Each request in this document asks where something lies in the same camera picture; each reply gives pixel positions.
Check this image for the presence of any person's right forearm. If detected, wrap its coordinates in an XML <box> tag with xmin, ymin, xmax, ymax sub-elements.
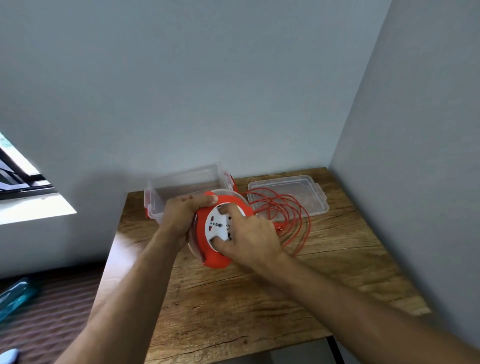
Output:
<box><xmin>258</xmin><ymin>251</ymin><xmax>480</xmax><ymax>364</ymax></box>

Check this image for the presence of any person's right hand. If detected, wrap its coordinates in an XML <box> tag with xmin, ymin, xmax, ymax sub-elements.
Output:
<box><xmin>211</xmin><ymin>203</ymin><xmax>286</xmax><ymax>269</ymax></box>

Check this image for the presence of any clear plastic storage box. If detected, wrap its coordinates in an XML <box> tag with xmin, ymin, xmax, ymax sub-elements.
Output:
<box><xmin>143</xmin><ymin>163</ymin><xmax>237</xmax><ymax>225</ymax></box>

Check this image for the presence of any orange white cable reel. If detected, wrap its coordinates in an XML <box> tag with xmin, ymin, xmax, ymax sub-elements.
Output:
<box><xmin>188</xmin><ymin>189</ymin><xmax>257</xmax><ymax>270</ymax></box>

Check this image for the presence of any brown textured mattress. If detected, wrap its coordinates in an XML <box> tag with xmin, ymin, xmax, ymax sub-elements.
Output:
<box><xmin>0</xmin><ymin>264</ymin><xmax>106</xmax><ymax>364</ymax></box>

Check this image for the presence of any person's left forearm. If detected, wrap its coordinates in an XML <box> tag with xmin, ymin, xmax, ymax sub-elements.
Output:
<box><xmin>56</xmin><ymin>228</ymin><xmax>188</xmax><ymax>364</ymax></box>

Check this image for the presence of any black metal table leg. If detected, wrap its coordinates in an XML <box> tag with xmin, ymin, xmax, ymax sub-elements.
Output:
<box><xmin>326</xmin><ymin>335</ymin><xmax>346</xmax><ymax>364</ymax></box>

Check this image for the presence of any clear plastic box lid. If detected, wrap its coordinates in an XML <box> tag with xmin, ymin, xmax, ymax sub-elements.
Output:
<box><xmin>247</xmin><ymin>174</ymin><xmax>330</xmax><ymax>222</ymax></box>

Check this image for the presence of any person's left hand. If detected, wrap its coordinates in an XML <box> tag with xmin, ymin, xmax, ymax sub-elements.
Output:
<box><xmin>157</xmin><ymin>194</ymin><xmax>219</xmax><ymax>252</ymax></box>

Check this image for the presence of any window with black bars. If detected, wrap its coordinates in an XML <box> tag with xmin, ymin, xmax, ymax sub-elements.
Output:
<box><xmin>0</xmin><ymin>131</ymin><xmax>78</xmax><ymax>226</ymax></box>

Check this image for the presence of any blue transparent bottle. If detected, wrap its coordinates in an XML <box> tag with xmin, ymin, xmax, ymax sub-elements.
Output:
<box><xmin>0</xmin><ymin>276</ymin><xmax>38</xmax><ymax>323</ymax></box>

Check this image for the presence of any orange extension cord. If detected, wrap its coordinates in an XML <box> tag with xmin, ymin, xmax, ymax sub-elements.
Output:
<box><xmin>228</xmin><ymin>176</ymin><xmax>312</xmax><ymax>258</ymax></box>

